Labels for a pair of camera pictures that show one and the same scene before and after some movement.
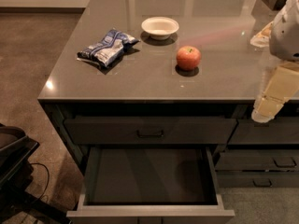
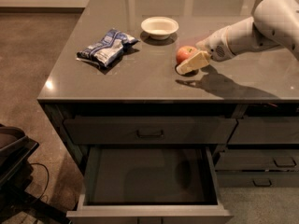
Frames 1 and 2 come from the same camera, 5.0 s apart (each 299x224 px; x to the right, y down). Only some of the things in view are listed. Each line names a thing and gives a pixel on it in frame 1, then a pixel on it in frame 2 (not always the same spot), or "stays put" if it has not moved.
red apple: [188, 58] stays put
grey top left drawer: [150, 130] stays put
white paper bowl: [160, 28] stays put
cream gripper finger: [281, 86] -> [218, 46]
